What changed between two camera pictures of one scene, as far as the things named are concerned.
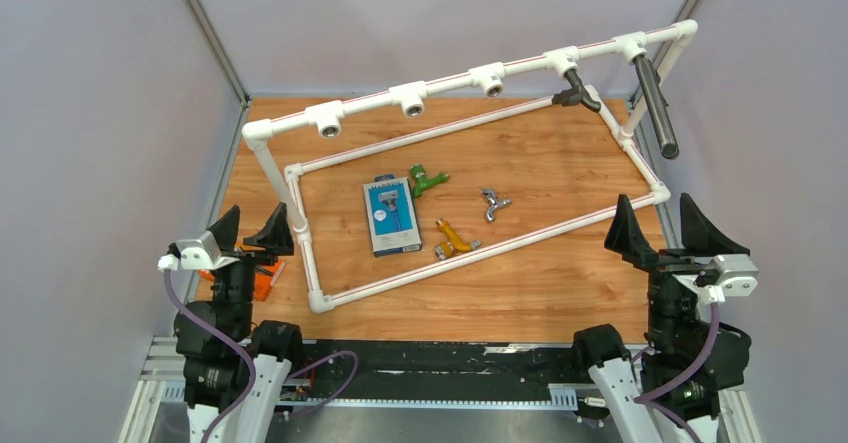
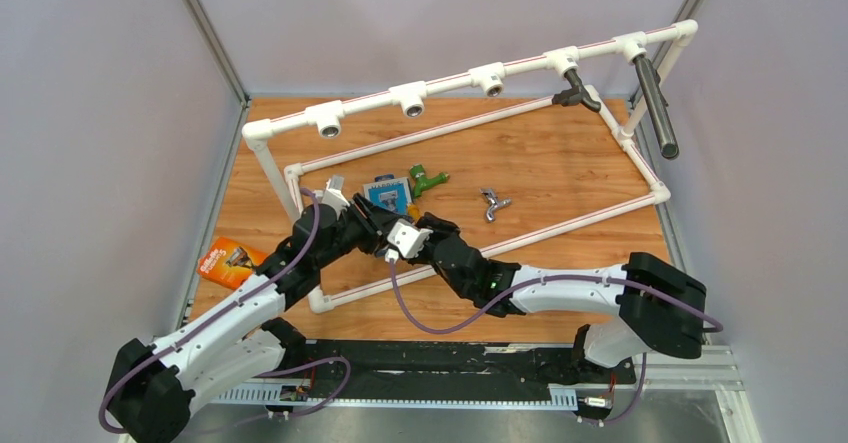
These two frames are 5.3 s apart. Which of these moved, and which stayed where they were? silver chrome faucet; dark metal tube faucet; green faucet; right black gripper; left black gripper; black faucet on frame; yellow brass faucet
Moved: left black gripper; right black gripper; yellow brass faucet
Stayed: silver chrome faucet; green faucet; black faucet on frame; dark metal tube faucet
